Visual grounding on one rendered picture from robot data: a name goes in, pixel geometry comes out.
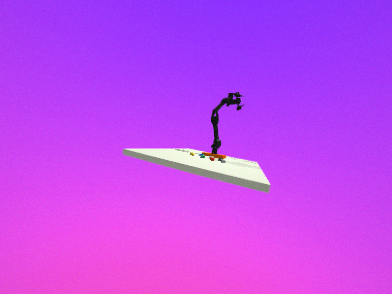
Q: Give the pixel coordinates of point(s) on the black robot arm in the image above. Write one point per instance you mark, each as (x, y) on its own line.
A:
(215, 120)

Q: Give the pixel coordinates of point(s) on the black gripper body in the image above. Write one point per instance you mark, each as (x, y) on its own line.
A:
(235, 101)

